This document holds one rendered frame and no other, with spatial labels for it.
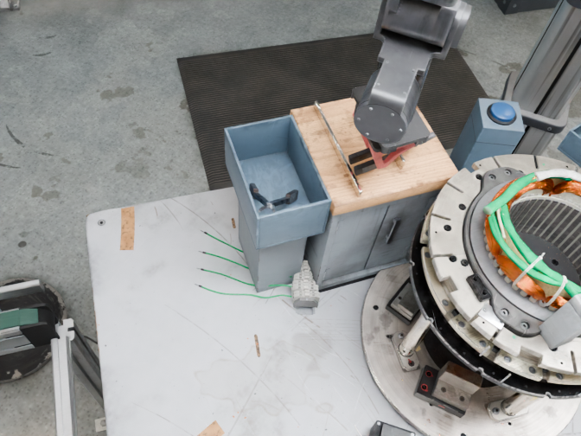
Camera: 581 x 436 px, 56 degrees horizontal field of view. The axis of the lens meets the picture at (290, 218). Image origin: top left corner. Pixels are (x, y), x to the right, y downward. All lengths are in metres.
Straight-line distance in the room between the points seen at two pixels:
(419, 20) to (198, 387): 0.65
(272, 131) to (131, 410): 0.49
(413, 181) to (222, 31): 2.01
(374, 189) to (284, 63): 1.81
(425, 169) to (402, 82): 0.27
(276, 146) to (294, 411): 0.42
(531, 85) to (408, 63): 0.60
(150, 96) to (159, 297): 1.52
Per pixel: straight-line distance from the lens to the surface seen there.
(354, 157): 0.78
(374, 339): 0.97
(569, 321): 0.67
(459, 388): 0.94
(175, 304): 1.00
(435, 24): 0.58
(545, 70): 1.15
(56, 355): 1.10
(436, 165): 0.84
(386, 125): 0.59
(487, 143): 1.00
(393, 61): 0.59
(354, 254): 0.94
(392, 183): 0.80
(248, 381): 0.94
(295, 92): 2.42
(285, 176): 0.88
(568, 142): 1.00
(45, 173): 2.25
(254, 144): 0.88
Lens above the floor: 1.68
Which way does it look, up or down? 56 degrees down
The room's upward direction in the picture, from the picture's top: 8 degrees clockwise
